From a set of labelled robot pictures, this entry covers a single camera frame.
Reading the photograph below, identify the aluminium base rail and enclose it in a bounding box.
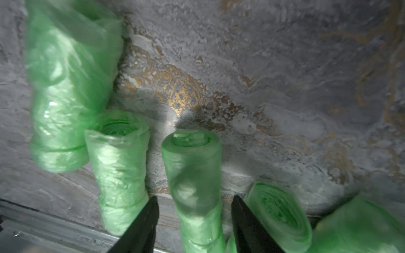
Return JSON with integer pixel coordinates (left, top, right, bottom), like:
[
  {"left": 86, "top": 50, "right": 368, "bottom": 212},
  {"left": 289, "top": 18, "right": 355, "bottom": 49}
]
[{"left": 1, "top": 200, "right": 163, "bottom": 253}]

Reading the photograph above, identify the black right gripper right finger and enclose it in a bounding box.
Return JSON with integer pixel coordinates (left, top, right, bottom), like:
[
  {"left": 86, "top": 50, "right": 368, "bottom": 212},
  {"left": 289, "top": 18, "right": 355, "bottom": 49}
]
[{"left": 231, "top": 196, "right": 284, "bottom": 253}]

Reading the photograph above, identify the green roll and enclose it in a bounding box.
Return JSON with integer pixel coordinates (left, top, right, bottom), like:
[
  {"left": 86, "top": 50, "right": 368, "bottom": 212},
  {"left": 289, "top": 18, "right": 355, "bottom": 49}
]
[
  {"left": 24, "top": 1, "right": 123, "bottom": 173},
  {"left": 308, "top": 197, "right": 405, "bottom": 253},
  {"left": 161, "top": 129, "right": 225, "bottom": 253},
  {"left": 225, "top": 181, "right": 313, "bottom": 253},
  {"left": 85, "top": 110, "right": 150, "bottom": 236}
]

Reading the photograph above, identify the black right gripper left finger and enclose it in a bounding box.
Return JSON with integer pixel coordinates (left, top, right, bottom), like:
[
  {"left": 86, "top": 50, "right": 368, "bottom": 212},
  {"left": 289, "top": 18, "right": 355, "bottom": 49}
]
[{"left": 108, "top": 196, "right": 159, "bottom": 253}]

